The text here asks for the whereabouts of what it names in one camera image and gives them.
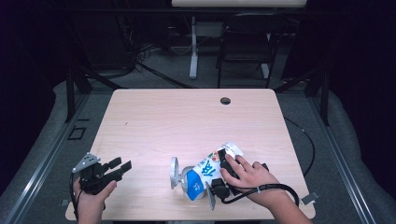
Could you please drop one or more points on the aluminium floor rail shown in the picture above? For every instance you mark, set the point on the aluminium floor rail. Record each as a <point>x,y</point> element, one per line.
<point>46,161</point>
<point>339,161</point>

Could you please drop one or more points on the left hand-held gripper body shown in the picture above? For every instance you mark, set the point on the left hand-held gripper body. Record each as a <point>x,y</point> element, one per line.
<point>93,180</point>

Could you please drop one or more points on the person's right hand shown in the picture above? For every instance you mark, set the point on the person's right hand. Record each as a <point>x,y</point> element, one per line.
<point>255,179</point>

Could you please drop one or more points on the black folding chair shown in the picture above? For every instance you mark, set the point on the black folding chair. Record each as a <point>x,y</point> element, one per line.
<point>249,46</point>

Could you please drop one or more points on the black metal stand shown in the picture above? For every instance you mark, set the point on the black metal stand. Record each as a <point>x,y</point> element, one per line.
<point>70,93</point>
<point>324,99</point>

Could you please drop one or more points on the grey tape strip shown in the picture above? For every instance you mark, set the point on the grey tape strip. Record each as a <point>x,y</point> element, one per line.
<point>64,202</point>
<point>309,198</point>

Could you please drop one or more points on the person's left hand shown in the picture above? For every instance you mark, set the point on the person's left hand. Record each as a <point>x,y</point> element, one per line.
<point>90,203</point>

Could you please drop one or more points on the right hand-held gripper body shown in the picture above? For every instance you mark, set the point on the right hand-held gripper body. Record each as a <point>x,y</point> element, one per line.
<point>219,188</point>

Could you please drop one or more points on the white and blue pouch bag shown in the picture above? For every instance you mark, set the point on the white and blue pouch bag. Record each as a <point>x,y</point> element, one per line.
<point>202,174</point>

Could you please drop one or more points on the clear container with grey lid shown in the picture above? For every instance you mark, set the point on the clear container with grey lid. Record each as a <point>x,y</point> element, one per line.
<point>175,172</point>

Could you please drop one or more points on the white standing desk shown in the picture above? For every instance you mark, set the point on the white standing desk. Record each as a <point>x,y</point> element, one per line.
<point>193,46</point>

